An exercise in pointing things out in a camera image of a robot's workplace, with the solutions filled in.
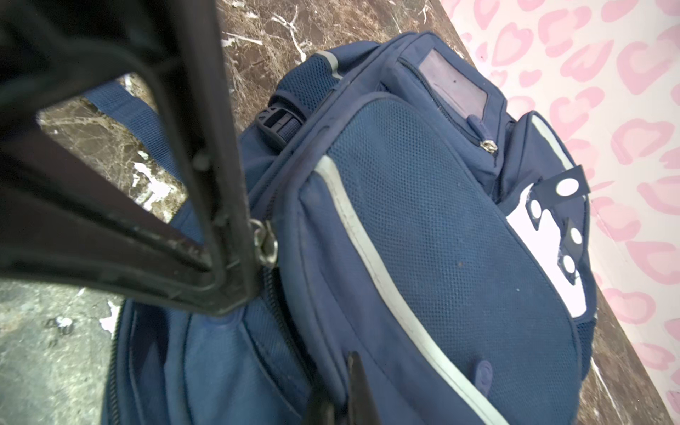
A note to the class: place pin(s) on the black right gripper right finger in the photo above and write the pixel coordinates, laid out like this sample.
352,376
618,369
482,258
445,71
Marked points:
361,408

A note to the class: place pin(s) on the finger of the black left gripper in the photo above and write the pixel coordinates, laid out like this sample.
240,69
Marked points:
120,165

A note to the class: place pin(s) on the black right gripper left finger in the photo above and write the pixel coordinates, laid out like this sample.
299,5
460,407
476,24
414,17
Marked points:
320,410

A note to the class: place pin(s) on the navy blue student backpack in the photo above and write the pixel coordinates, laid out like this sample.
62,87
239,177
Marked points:
415,222

